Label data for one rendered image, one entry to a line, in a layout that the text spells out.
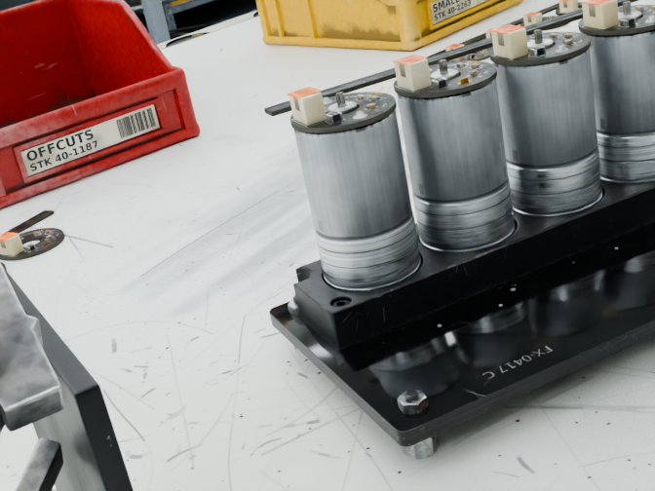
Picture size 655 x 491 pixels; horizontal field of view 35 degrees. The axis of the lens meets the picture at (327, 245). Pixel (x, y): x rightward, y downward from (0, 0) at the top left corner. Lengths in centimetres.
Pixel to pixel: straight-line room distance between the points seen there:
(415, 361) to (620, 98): 9
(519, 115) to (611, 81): 3
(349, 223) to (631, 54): 9
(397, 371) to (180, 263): 13
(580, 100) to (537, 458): 9
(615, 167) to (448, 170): 6
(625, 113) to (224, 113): 26
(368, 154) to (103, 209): 19
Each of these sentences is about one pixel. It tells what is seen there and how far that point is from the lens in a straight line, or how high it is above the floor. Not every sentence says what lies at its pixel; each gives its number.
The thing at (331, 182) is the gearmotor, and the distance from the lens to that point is 24.
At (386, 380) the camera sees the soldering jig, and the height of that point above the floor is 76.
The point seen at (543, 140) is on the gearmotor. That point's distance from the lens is 26.
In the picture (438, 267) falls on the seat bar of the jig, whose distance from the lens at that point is 25.
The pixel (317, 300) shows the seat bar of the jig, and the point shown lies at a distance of 25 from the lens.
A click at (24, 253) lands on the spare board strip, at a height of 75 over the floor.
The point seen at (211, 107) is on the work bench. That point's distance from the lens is 51.
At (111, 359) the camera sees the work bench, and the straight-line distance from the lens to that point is 29.
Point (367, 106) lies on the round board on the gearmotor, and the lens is 24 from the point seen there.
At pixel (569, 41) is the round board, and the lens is 27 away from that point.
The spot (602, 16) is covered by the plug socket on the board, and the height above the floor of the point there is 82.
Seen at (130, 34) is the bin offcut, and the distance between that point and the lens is 50.
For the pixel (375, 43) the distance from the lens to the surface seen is 55.
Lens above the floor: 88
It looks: 24 degrees down
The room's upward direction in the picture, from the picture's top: 12 degrees counter-clockwise
